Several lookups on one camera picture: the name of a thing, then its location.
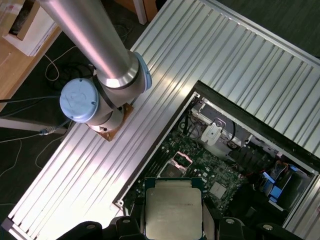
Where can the wooden desk white frame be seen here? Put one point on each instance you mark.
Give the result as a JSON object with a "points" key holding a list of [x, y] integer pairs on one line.
{"points": [[15, 70], [140, 12]]}

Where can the brown square base plate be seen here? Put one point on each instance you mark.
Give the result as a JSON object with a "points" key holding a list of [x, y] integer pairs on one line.
{"points": [[111, 137]]}

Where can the white cardboard box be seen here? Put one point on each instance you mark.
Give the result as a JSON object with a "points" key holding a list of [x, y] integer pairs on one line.
{"points": [[37, 37]]}

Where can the blue disk carrier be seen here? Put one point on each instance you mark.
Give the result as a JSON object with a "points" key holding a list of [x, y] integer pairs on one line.
{"points": [[268, 180], [277, 193]]}

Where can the metal socket cover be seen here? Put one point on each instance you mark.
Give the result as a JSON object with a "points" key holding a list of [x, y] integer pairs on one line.
{"points": [[183, 164]]}

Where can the black open PC case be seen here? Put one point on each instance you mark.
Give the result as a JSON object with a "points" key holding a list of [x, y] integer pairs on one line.
{"points": [[275, 137]]}

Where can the CPU socket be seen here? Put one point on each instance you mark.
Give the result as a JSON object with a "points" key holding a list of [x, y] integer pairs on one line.
{"points": [[171, 171]]}

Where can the silver metal drive cage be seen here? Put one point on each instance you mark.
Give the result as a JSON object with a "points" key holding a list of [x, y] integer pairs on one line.
{"points": [[237, 130]]}

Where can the green motherboard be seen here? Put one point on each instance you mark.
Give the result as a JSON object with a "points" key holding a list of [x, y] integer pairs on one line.
{"points": [[212, 172]]}

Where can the grey metal bracket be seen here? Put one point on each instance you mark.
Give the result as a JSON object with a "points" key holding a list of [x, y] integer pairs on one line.
{"points": [[212, 132]]}

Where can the silver chipset heat sink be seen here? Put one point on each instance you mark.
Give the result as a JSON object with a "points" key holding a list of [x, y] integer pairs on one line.
{"points": [[218, 190]]}

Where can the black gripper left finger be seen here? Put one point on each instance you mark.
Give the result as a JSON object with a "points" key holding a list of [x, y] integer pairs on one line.
{"points": [[125, 230]]}

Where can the silver CPU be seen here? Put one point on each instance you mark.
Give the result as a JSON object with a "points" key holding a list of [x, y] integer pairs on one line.
{"points": [[172, 212]]}

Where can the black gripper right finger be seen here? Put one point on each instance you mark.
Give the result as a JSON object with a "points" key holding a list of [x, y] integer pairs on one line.
{"points": [[232, 230]]}

